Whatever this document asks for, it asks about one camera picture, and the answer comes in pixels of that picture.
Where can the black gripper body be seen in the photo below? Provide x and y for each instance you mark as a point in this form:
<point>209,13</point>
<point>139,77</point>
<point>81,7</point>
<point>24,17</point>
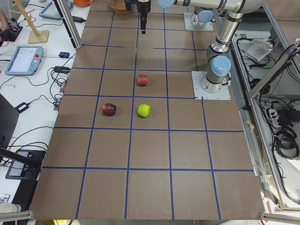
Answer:
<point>144,6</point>

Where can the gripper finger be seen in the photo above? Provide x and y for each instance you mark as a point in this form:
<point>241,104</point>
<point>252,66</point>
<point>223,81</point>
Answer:
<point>143,22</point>

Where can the light red striped apple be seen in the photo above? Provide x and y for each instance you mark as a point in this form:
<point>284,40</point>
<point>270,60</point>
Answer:
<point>142,80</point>

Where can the green apple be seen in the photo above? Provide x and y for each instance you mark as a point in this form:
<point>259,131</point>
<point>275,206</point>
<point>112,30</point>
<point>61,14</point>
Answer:
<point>144,110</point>

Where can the dark red apple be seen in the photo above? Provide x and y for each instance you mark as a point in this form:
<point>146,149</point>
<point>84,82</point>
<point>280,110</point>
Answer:
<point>109,109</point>

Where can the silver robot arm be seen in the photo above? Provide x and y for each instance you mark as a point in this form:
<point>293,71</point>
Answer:
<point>219,64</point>
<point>164,4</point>

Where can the woven wicker basket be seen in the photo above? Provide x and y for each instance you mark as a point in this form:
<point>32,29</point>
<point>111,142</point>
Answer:
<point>119,7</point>

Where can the orange round object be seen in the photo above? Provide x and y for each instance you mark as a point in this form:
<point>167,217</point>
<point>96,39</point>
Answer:
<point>82,3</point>

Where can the small blue box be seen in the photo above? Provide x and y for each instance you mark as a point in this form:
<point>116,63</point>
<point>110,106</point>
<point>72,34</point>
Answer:
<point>64,54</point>

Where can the far teach pendant tablet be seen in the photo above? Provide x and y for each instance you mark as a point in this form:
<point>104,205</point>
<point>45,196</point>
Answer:
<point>50,12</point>

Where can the teach pendant tablet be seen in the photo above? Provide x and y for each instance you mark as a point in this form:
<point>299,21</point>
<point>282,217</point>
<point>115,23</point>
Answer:
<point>25,60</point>
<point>50,12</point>

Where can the wooden stand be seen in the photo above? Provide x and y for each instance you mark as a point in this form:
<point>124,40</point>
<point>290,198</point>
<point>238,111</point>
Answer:
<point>35,36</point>

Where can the crumpled white paper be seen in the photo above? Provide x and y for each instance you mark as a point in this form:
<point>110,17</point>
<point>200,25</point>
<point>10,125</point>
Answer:
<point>259,49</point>

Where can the near teach pendant tablet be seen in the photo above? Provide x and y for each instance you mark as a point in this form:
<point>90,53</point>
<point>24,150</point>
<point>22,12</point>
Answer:
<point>25,60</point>

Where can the black power adapter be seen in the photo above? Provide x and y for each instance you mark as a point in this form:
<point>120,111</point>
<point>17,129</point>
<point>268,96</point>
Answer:
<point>22,107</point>

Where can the white power strip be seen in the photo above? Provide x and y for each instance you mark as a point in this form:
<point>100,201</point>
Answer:
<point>273,116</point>

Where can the black monitor stand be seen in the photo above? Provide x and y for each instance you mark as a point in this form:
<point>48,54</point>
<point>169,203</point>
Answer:
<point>20,164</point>

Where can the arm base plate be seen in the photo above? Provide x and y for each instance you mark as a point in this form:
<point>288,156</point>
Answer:
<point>204,90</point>
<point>200,22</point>

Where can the aluminium frame post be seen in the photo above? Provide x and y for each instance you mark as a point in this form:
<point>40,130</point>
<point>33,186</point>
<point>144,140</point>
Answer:
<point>69,23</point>

